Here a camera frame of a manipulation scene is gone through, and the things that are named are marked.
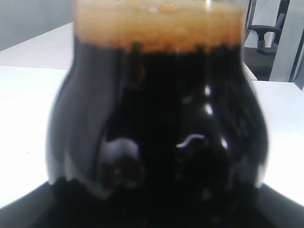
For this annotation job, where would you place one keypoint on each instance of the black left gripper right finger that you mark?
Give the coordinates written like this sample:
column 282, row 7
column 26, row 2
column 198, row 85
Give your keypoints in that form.
column 272, row 210

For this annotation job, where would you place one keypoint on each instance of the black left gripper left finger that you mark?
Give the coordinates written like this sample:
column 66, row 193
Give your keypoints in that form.
column 80, row 204

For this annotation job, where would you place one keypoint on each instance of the dark soy sauce bottle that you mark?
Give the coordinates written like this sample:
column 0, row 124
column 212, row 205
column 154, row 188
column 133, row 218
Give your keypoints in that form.
column 156, row 103

